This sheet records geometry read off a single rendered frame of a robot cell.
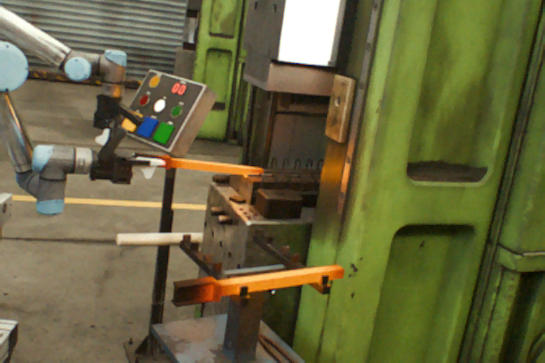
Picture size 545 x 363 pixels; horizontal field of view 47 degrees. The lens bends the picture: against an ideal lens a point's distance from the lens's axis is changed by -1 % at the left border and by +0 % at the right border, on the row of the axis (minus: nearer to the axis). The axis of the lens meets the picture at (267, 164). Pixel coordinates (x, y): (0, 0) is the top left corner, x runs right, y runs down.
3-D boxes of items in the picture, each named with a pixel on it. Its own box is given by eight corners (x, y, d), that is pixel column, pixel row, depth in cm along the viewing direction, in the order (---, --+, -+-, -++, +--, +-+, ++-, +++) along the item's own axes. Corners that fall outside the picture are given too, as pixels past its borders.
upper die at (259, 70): (266, 91, 182) (270, 58, 180) (242, 79, 200) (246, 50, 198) (387, 101, 199) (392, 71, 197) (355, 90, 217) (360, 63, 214)
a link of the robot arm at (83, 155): (75, 144, 177) (77, 151, 170) (91, 146, 179) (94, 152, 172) (71, 169, 179) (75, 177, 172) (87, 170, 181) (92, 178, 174)
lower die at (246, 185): (250, 205, 191) (253, 178, 189) (229, 185, 209) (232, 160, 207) (366, 206, 208) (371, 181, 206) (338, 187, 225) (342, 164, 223)
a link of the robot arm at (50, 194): (52, 202, 184) (55, 167, 181) (68, 215, 176) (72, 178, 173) (25, 205, 178) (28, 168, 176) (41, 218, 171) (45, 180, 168)
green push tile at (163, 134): (164, 144, 225) (174, 126, 226) (151, 139, 230) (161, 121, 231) (167, 146, 226) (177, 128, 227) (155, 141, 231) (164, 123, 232)
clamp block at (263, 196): (264, 219, 180) (267, 198, 179) (254, 209, 188) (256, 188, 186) (301, 219, 185) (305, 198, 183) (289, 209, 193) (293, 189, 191)
